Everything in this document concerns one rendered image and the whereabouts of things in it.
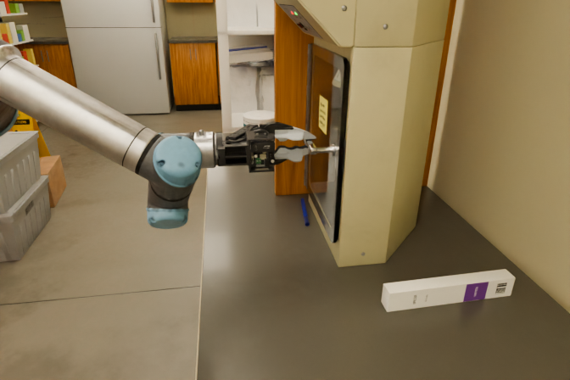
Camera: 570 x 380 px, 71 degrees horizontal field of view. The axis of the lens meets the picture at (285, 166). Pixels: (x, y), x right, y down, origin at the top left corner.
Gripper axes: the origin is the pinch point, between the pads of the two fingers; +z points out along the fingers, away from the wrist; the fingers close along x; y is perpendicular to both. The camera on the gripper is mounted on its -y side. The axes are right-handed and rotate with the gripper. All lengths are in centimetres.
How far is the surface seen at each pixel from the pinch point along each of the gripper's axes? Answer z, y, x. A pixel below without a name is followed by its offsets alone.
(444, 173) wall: 48, -23, -20
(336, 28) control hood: 1.8, 10.8, 24.2
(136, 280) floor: -72, -116, -120
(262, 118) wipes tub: -4, -59, -11
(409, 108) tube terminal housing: 18.0, 8.9, 9.0
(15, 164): -144, -165, -64
